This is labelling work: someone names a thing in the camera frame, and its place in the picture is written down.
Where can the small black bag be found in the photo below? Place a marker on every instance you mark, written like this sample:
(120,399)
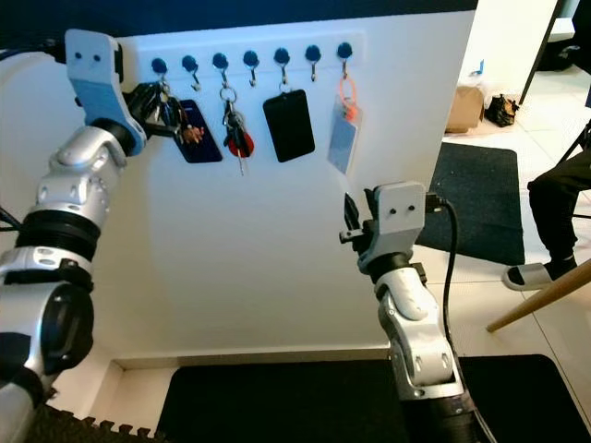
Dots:
(501,111)

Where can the person leg in black trousers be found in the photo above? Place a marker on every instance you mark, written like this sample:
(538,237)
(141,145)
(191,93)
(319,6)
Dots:
(559,203)

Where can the key bunch with red fob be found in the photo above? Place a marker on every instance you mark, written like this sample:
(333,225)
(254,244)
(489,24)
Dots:
(237,138)

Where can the brown cardboard box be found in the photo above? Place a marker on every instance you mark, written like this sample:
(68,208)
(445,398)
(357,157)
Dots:
(464,109)

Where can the clear badge holder orange clip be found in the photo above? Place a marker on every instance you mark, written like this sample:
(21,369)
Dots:
(343,138)

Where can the black rubber floor mat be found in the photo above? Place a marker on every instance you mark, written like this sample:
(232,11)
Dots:
(286,406)

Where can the dark grey doormat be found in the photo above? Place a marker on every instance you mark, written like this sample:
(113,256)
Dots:
(471,198)

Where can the dark foam puzzle mat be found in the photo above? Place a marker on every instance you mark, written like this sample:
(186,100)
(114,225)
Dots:
(83,429)

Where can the white wall hook rack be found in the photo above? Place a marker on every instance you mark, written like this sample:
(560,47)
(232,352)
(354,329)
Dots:
(268,41)

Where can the white slipper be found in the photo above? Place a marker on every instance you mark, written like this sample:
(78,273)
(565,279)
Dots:
(531,277)

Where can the blue knob metal hook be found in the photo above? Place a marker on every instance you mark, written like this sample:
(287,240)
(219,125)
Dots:
(221,60)
(251,57)
(282,54)
(159,65)
(313,52)
(190,63)
(344,48)

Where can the keys with navy blue tag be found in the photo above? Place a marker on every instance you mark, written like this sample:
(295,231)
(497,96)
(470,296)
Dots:
(203,152)

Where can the wooden table leg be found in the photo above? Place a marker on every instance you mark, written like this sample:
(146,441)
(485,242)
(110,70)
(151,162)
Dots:
(540,300)

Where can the black card holder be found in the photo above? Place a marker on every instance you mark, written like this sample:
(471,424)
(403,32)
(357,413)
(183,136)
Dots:
(289,125)

